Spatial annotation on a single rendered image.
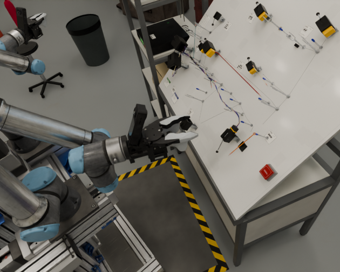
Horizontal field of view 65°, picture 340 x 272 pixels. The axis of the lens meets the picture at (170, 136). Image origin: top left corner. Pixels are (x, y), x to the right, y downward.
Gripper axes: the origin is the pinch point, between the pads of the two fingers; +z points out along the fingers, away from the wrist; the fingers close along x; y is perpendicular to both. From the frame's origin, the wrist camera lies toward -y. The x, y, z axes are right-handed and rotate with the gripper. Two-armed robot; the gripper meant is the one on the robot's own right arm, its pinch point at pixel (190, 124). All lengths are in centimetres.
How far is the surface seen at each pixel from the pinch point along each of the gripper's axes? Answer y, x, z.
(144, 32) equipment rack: 15, -121, 0
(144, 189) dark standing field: 148, -100, -34
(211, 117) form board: 50, -59, 23
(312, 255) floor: 157, -9, 75
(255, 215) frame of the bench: 77, -8, 28
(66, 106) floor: 130, -253, -115
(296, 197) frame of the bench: 77, -11, 51
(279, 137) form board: 39, -20, 42
